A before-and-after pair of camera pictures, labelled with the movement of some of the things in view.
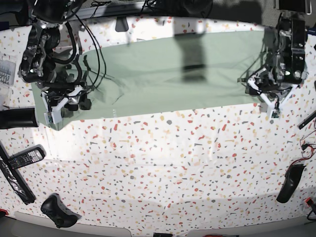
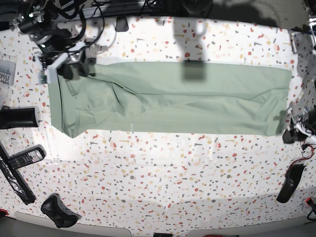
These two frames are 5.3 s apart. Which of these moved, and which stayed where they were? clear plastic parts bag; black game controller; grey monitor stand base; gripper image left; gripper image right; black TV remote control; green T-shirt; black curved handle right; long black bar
Moved: green T-shirt; gripper image right; gripper image left
Stayed: black curved handle right; grey monitor stand base; clear plastic parts bag; long black bar; black TV remote control; black game controller
